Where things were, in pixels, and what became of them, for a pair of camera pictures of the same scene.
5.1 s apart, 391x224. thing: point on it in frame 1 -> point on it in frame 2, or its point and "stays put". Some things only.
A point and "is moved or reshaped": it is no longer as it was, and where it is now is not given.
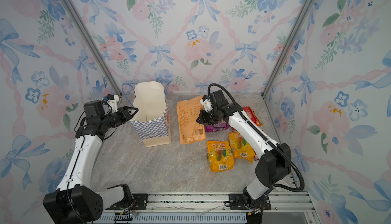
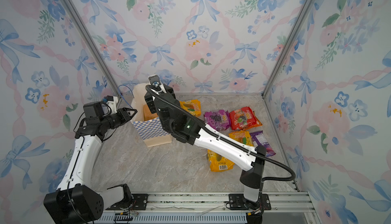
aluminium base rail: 213,207 stays put
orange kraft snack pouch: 190,131 is moved or reshaped
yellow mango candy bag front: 220,155 stays put
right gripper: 203,120 -> 153,99
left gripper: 126,114 stays put
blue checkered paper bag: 151,120 stays put
